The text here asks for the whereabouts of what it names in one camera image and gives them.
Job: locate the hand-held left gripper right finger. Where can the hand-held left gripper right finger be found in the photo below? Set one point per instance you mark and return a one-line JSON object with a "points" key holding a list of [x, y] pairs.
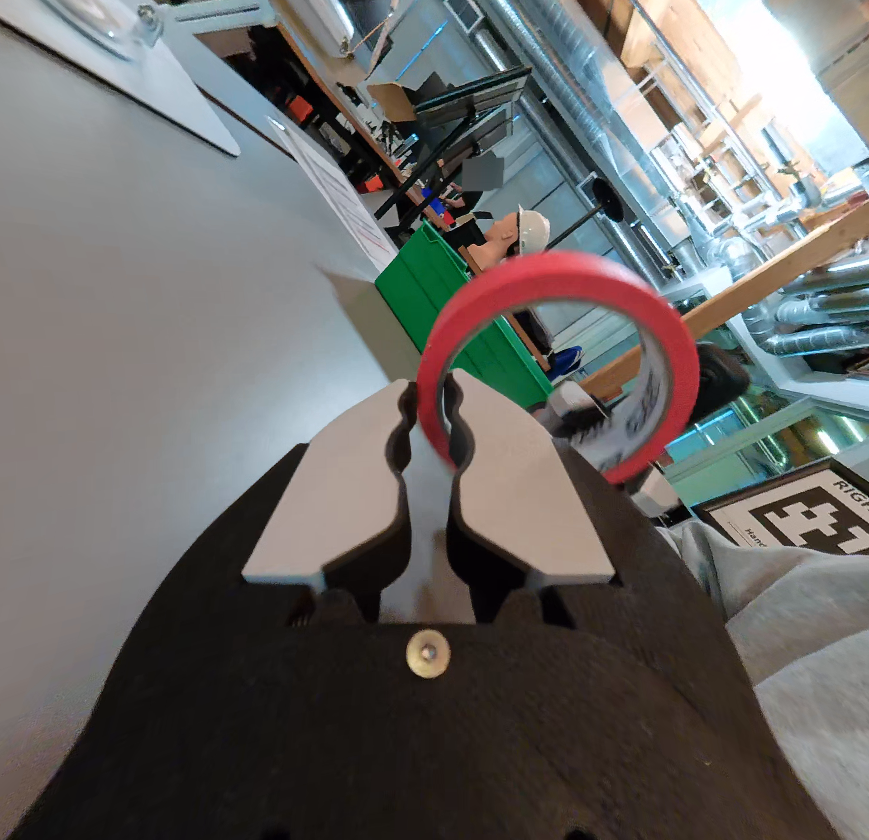
{"points": [[529, 507]]}

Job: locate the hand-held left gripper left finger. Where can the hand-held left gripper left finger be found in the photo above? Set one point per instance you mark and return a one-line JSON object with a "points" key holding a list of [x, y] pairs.
{"points": [[326, 507]]}

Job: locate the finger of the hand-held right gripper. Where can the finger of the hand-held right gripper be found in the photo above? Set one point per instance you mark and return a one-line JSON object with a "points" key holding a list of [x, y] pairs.
{"points": [[574, 405], [655, 495]]}

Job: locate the red tape roll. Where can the red tape roll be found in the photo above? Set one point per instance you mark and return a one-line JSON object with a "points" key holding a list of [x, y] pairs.
{"points": [[543, 276]]}

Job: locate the green plastic bin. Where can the green plastic bin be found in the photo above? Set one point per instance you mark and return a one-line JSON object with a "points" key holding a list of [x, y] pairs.
{"points": [[441, 290]]}

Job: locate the grey desk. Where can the grey desk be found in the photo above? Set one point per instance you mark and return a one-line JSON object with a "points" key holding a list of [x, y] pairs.
{"points": [[136, 344]]}

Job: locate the background wooden-edged desk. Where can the background wooden-edged desk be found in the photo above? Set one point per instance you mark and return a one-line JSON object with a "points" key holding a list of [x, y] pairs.
{"points": [[353, 120]]}

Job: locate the blue jacket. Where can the blue jacket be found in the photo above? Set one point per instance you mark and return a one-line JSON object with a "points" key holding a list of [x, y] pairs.
{"points": [[567, 361]]}

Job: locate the silver insulated pipes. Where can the silver insulated pipes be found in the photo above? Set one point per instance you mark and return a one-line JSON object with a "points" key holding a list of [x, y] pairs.
{"points": [[815, 310]]}

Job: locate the mannequin with white helmet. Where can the mannequin with white helmet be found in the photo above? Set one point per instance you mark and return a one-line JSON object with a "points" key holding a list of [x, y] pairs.
{"points": [[523, 232]]}

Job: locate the black disc on pole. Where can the black disc on pole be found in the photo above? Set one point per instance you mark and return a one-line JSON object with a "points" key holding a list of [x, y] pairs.
{"points": [[607, 198]]}

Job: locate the small blue bin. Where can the small blue bin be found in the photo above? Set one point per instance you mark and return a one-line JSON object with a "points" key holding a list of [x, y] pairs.
{"points": [[434, 205]]}

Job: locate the printed paper sheets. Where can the printed paper sheets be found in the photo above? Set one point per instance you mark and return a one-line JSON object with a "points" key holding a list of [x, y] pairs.
{"points": [[339, 195]]}

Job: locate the background monitor on stand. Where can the background monitor on stand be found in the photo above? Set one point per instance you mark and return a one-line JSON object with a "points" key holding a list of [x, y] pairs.
{"points": [[468, 93]]}

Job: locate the wooden post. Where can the wooden post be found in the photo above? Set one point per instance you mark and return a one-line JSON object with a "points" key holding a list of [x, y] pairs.
{"points": [[747, 290]]}

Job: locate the silver spiral duct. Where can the silver spiral duct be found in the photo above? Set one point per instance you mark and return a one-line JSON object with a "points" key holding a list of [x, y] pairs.
{"points": [[563, 72]]}

